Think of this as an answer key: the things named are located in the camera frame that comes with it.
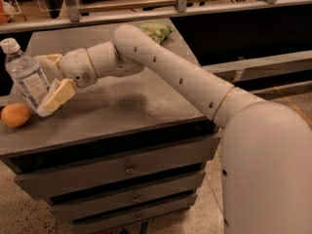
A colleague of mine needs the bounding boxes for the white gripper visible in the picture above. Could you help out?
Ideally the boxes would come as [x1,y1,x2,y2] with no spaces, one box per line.
[35,48,98,113]

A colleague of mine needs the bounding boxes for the clear plastic water bottle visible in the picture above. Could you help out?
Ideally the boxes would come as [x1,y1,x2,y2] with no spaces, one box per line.
[0,38,50,117]

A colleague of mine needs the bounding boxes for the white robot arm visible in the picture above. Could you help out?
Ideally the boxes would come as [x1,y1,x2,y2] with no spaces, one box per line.
[38,24,312,234]

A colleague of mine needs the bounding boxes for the orange fruit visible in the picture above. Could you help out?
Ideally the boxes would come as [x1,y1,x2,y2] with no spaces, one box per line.
[1,103,30,128]

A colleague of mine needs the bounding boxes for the clear acrylic box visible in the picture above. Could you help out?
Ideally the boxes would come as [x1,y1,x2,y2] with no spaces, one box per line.
[0,0,21,24]

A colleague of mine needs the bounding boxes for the grey drawer cabinet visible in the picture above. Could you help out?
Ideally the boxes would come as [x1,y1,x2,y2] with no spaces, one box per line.
[0,19,225,234]

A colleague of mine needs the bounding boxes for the green chip bag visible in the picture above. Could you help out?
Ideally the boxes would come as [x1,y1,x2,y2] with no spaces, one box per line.
[140,21,175,45]

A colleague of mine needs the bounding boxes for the top grey drawer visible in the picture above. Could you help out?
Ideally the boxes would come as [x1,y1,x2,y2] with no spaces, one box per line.
[15,134,220,200]

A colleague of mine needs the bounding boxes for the grey drawer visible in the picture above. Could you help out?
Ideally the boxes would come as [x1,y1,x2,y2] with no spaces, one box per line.
[50,170,205,222]
[15,134,220,200]
[72,192,197,234]

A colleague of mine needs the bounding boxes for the middle grey drawer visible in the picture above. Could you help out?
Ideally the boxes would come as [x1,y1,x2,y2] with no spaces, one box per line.
[50,170,205,222]

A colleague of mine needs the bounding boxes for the bottom grey drawer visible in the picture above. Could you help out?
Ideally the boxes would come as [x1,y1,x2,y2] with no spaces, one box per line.
[72,192,197,234]

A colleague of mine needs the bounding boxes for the metal railing frame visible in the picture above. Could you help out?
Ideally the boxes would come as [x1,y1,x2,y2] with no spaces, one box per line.
[0,0,312,34]

